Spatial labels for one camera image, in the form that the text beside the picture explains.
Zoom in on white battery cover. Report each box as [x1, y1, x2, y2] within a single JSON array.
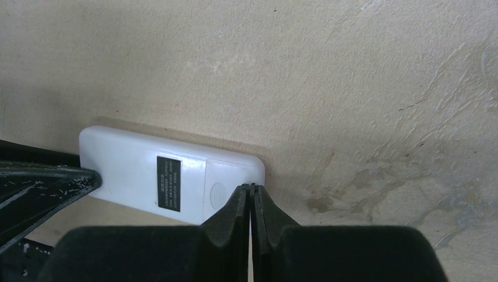
[[202, 157, 265, 221]]

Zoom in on white red remote control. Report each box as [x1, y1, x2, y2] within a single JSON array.
[[79, 126, 255, 225]]

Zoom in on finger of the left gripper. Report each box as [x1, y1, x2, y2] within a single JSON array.
[[1, 140, 80, 167], [1, 161, 102, 253]]

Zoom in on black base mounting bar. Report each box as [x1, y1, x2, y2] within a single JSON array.
[[1, 239, 53, 282]]

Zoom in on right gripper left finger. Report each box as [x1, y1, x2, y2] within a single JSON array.
[[38, 185, 250, 281]]

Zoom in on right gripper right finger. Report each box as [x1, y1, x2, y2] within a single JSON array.
[[250, 186, 447, 281]]

